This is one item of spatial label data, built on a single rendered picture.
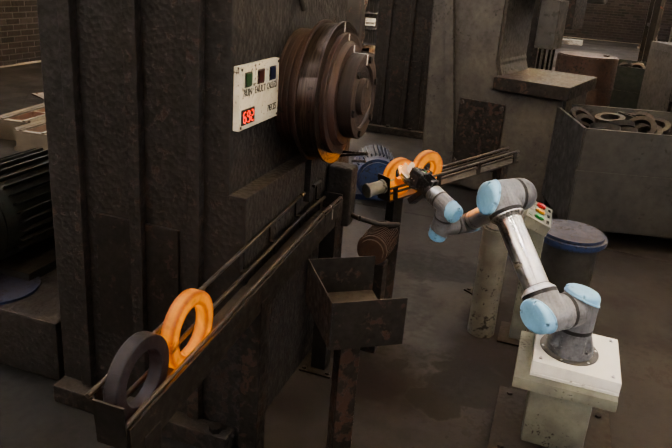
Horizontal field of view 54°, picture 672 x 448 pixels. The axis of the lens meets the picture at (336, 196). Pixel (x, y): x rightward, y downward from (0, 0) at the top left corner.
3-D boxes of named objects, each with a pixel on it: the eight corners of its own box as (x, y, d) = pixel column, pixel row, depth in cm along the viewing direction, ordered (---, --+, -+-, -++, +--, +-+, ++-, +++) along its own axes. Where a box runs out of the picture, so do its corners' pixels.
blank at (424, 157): (411, 154, 276) (416, 156, 274) (438, 146, 285) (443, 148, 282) (410, 187, 283) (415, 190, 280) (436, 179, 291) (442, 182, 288)
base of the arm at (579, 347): (590, 342, 226) (597, 317, 222) (594, 366, 212) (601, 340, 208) (545, 332, 229) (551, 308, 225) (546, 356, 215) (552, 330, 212)
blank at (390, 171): (411, 153, 276) (416, 156, 274) (409, 187, 282) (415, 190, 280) (382, 161, 268) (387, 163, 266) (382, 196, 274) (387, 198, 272)
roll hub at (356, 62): (333, 145, 210) (339, 56, 200) (359, 128, 235) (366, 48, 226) (350, 147, 208) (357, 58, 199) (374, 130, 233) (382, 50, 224)
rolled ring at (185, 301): (193, 378, 157) (181, 375, 158) (221, 306, 164) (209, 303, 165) (161, 358, 141) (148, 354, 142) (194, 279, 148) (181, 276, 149)
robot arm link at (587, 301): (602, 330, 215) (612, 294, 210) (572, 337, 209) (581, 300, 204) (575, 311, 224) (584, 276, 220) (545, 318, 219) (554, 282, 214)
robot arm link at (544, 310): (586, 322, 205) (520, 171, 225) (550, 331, 198) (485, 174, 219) (561, 333, 215) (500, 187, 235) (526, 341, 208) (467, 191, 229)
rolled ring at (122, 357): (165, 317, 140) (152, 314, 141) (111, 372, 124) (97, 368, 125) (173, 383, 148) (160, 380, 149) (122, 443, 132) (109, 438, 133)
